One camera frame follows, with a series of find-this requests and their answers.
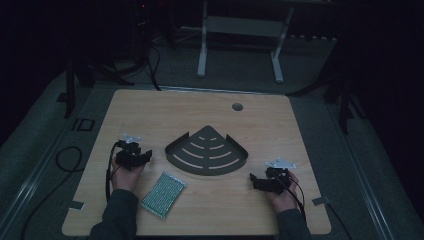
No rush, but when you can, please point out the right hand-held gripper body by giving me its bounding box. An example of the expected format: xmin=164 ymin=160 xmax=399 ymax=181
xmin=263 ymin=157 xmax=298 ymax=196

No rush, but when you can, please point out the white table frame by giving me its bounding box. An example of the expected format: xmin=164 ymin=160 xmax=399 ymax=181
xmin=196 ymin=0 xmax=296 ymax=84

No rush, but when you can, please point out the black hanging cable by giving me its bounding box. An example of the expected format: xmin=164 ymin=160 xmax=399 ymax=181
xmin=145 ymin=42 xmax=163 ymax=92

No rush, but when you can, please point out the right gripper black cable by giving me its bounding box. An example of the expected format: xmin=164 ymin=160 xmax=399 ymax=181
xmin=275 ymin=175 xmax=308 ymax=222

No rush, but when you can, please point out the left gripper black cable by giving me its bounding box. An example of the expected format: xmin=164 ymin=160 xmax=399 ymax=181
xmin=105 ymin=141 xmax=122 ymax=203

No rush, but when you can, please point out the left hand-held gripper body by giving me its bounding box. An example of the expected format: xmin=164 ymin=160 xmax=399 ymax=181
xmin=114 ymin=133 xmax=145 ymax=172

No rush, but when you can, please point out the green scouring pad packet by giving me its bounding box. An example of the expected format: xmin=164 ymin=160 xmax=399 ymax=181
xmin=139 ymin=171 xmax=188 ymax=220

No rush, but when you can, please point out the dark metal corner shelf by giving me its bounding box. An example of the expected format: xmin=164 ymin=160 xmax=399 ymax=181
xmin=164 ymin=124 xmax=250 ymax=177

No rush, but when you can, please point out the black metal stand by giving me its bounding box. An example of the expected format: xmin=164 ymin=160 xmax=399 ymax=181
xmin=63 ymin=54 xmax=136 ymax=120
xmin=285 ymin=49 xmax=368 ymax=136

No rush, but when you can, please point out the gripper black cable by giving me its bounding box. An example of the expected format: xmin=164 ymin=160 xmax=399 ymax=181
xmin=275 ymin=175 xmax=308 ymax=222
xmin=105 ymin=141 xmax=122 ymax=203

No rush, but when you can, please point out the person's left hand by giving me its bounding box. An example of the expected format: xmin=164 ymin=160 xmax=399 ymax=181
xmin=110 ymin=156 xmax=146 ymax=195

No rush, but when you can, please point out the person's right hand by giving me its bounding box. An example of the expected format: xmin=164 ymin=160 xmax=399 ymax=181
xmin=266 ymin=170 xmax=300 ymax=214

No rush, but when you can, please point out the black floor cable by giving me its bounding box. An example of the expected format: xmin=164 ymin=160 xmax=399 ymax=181
xmin=19 ymin=145 xmax=84 ymax=240

